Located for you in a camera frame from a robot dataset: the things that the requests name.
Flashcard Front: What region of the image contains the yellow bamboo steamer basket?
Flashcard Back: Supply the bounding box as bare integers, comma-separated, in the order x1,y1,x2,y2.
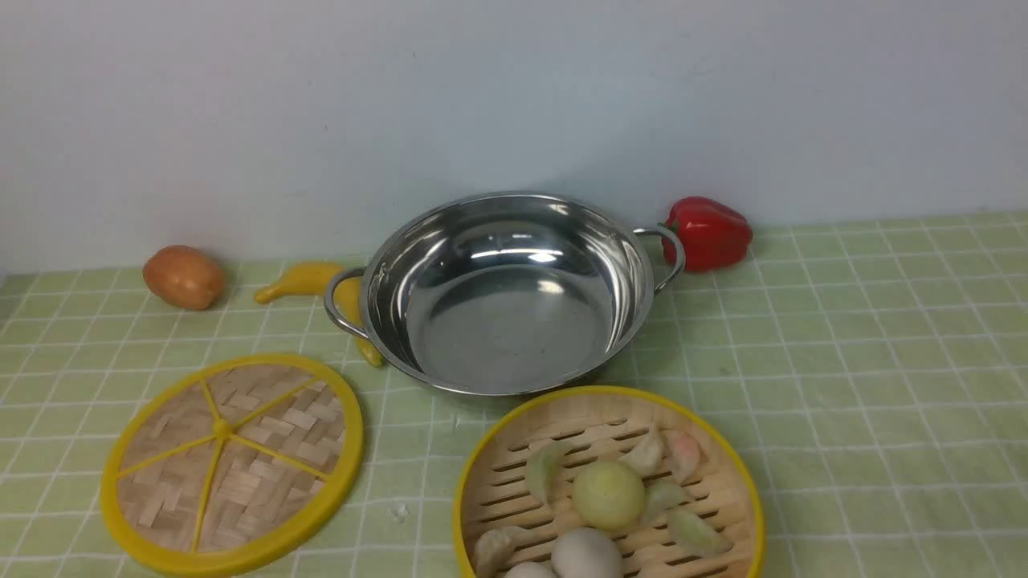
452,385,768,577

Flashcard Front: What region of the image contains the yellow woven steamer lid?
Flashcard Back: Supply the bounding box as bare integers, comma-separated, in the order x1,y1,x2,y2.
100,354,365,577

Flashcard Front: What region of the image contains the stainless steel pot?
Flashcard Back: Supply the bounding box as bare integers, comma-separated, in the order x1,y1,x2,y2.
324,193,687,397

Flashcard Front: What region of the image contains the pale green dumpling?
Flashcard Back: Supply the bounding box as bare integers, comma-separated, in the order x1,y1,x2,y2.
524,440,572,506

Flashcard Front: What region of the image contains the yellow banana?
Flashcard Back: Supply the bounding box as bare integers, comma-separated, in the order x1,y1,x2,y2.
253,261,363,327

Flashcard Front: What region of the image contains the red bell pepper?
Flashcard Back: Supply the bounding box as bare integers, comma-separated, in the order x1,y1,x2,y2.
664,195,755,273

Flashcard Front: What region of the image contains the white dumpling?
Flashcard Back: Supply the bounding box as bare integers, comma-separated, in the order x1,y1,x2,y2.
619,425,664,477

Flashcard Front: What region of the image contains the yellow-green round bun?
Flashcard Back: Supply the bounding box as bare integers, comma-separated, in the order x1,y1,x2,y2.
570,461,647,531

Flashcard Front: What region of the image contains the pink dumpling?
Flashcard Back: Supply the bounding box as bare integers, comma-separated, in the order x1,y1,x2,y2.
663,430,702,484

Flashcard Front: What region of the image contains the light green dumpling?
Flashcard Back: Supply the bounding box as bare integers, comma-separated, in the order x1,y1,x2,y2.
638,478,691,527

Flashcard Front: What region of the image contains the beige dumpling left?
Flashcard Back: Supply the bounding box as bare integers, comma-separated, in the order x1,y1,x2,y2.
474,526,535,577

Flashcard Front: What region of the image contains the white round bun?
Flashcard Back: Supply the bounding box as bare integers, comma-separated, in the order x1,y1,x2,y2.
551,527,623,577
504,562,557,578

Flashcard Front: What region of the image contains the green dumpling right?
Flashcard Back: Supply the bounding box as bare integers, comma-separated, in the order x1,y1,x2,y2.
666,507,733,557

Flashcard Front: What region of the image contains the brown potato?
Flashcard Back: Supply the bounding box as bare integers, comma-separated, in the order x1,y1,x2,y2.
142,245,226,311

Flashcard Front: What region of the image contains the green checkered tablecloth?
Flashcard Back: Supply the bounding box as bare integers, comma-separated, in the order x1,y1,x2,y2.
1,211,1027,577

